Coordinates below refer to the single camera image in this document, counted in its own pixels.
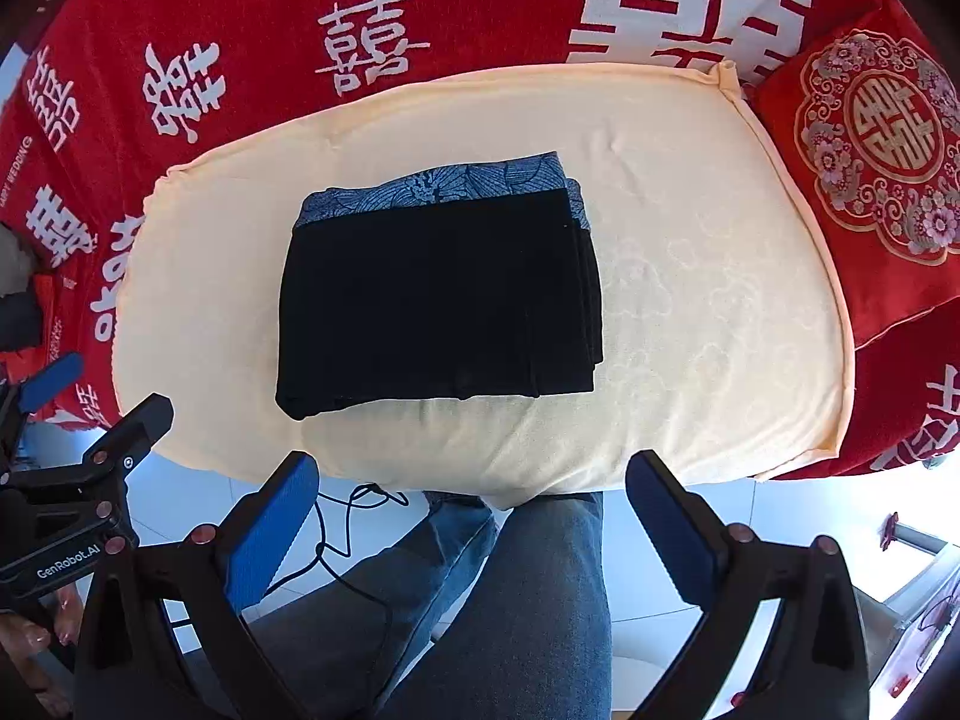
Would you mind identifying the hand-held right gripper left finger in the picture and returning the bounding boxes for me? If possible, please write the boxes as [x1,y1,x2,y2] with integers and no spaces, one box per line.
[73,451,323,720]

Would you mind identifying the black pants blue patterned waistband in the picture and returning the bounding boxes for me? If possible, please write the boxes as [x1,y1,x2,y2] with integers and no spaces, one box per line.
[275,152,605,422]

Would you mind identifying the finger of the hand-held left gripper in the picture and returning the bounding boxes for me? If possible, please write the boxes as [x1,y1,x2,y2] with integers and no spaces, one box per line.
[0,352,85,436]
[75,392,176,500]

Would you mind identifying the black cable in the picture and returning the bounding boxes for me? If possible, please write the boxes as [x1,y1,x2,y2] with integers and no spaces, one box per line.
[262,483,410,661]

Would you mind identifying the person's left hand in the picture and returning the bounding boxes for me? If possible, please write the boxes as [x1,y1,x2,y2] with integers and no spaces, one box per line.
[0,583,85,720]

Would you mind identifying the person's right leg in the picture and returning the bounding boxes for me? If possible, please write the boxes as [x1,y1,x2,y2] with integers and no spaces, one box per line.
[375,491,617,720]

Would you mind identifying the red printed blanket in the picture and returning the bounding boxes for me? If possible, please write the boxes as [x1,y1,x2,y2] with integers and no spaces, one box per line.
[0,0,960,482]

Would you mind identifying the red embroidered pillow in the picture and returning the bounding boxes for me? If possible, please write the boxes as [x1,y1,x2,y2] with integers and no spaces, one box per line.
[752,0,960,351]

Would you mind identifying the metal framed furniture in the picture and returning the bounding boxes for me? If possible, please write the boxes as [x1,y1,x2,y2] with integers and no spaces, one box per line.
[859,514,960,710]

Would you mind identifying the dark cloth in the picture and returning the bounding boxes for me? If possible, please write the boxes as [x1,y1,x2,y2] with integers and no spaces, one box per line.
[0,229,57,353]

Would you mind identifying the person's left leg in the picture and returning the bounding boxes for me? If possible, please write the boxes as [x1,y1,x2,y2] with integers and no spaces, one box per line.
[330,491,502,650]

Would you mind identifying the person's leg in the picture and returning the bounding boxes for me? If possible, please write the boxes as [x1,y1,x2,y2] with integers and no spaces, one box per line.
[375,491,617,720]
[330,491,502,650]

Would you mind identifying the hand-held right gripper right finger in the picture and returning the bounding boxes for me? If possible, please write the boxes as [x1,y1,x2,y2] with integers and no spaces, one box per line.
[625,450,871,720]

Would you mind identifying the cream folded towel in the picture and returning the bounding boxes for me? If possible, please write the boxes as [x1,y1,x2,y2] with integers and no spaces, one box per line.
[112,60,857,512]

